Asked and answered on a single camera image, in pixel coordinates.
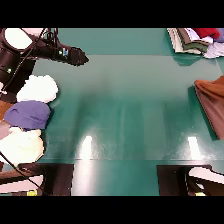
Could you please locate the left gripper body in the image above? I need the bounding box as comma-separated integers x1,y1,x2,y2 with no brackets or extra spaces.
61,45,90,68

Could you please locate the brown shirt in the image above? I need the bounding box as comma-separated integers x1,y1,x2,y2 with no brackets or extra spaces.
193,75,224,141

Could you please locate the white garment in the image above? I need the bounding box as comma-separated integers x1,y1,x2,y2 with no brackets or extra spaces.
16,74,60,105
0,127,45,167

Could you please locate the purple garment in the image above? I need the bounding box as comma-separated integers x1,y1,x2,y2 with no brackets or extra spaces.
3,100,52,131

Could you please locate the cream garment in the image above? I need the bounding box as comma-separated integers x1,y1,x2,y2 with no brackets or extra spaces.
166,28,185,55

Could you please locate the olive green garment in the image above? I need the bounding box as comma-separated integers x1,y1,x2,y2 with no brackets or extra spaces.
176,28,210,55

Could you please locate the red garment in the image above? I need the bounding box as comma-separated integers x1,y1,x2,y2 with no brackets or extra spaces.
193,28,221,40

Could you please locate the pale grey garment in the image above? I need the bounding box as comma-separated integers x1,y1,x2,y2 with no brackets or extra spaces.
202,35,224,60

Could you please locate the black cable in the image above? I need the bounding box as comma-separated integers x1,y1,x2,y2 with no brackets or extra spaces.
0,151,48,197

